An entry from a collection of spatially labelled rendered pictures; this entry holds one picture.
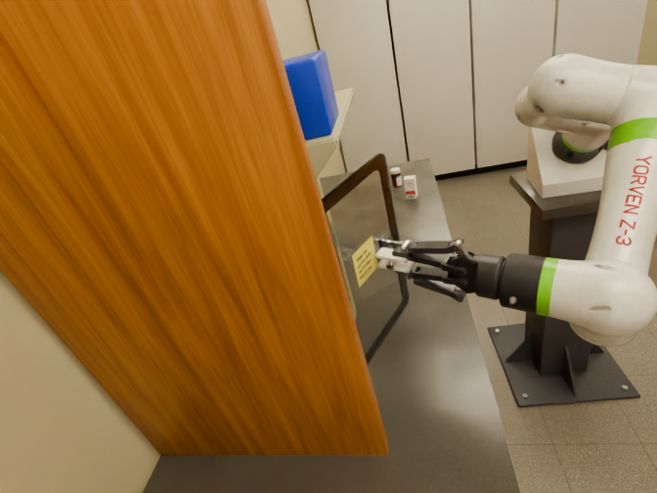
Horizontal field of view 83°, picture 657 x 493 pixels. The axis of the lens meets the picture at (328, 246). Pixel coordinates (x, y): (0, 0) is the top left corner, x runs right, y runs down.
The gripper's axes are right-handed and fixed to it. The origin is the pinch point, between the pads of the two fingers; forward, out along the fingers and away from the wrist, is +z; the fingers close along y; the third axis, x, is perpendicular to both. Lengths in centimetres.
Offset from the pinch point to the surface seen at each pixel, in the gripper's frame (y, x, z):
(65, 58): 46, 34, 12
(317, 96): 36.0, 15.5, -3.2
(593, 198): -26, -80, -28
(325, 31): 32, -240, 177
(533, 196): -26, -79, -11
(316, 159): 28.8, 17.8, -2.4
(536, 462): -120, -37, -24
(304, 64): 39.7, 15.7, -2.7
